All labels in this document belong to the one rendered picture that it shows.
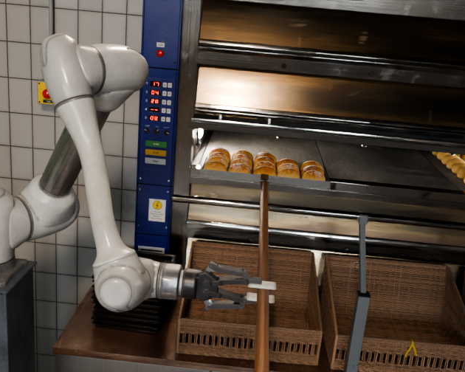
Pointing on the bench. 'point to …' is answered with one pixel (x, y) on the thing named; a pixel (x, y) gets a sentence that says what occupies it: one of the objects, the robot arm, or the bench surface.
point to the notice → (156, 209)
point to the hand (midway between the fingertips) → (261, 291)
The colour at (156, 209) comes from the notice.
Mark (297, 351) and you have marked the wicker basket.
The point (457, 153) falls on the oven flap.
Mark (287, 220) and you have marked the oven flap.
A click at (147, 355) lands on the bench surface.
